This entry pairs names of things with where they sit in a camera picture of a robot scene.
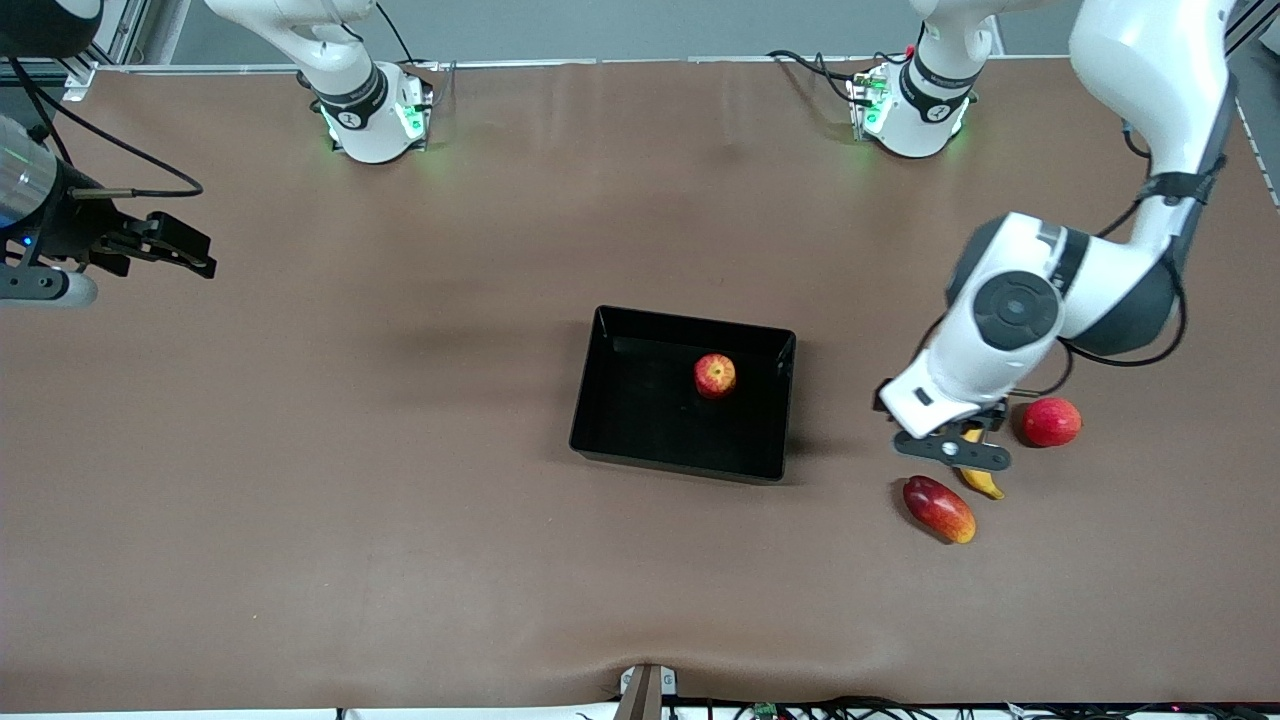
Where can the black plastic box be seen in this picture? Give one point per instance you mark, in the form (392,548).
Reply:
(650,420)

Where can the small green circuit board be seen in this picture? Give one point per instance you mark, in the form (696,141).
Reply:
(765,711)

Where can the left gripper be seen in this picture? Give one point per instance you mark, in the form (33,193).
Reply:
(996,416)

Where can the red yellow mango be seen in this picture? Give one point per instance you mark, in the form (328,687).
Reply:
(940,510)

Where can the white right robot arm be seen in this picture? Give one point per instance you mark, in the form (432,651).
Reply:
(350,90)

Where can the silver table edge rail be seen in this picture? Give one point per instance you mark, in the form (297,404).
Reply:
(650,61)

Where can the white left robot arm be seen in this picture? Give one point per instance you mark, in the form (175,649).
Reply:
(1010,310)

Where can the red yellow apple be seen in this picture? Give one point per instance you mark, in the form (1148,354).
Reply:
(715,375)

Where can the metal table edge bracket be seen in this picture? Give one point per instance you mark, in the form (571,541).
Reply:
(645,695)

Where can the aluminium frame profile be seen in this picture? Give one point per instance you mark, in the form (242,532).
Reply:
(1248,22)
(80,80)

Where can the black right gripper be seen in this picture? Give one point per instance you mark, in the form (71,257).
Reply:
(72,228)

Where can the brown table cover mat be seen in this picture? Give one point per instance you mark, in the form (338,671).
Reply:
(640,600)

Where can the yellow banana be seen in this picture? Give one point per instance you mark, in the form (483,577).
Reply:
(985,485)

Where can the plain red round fruit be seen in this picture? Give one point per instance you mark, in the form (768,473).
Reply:
(1052,422)

